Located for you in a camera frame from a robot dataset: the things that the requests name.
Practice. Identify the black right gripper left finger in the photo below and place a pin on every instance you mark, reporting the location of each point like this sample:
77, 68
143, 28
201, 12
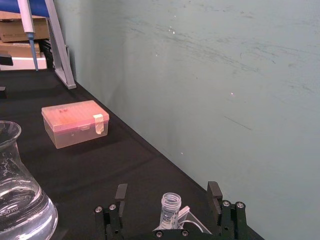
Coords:
113, 215

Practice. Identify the clear plastic case pink insert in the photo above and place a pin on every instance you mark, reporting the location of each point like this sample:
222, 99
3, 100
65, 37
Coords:
72, 125

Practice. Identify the large brown cardboard box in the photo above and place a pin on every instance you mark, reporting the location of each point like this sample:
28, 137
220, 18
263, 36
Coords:
15, 27

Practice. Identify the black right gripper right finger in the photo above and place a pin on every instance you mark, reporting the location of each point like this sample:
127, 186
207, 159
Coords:
232, 220

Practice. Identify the black ribbed object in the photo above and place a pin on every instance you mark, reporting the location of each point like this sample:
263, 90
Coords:
47, 52

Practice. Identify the pale green wall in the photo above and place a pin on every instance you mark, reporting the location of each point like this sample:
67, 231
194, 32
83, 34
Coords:
200, 87

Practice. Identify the glass conical flask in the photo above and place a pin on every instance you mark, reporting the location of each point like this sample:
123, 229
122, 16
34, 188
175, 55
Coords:
17, 200

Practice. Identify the black block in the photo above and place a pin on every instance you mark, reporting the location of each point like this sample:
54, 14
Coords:
5, 60
2, 92

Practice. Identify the white flat box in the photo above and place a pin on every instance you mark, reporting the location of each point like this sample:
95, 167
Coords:
25, 62

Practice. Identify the small clear screw-neck tube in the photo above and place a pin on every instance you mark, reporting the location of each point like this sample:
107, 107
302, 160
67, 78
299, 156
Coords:
170, 210

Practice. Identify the grey metal frame post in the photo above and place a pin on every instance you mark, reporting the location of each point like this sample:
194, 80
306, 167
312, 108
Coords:
60, 50

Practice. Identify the blue panel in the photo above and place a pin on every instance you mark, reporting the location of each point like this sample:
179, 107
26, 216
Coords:
10, 5

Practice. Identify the black tablecloth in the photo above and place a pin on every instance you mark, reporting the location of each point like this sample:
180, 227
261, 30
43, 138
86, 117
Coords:
100, 162

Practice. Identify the flat brown cardboard box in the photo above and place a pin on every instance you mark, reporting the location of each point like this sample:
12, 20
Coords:
17, 48

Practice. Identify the grey and blue pipette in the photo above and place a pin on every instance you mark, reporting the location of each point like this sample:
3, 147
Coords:
28, 25

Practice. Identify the beige tape strip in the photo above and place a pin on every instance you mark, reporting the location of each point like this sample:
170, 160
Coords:
99, 123

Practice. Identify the clear plastic tube stand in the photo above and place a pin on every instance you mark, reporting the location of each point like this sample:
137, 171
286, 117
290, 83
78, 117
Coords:
191, 221

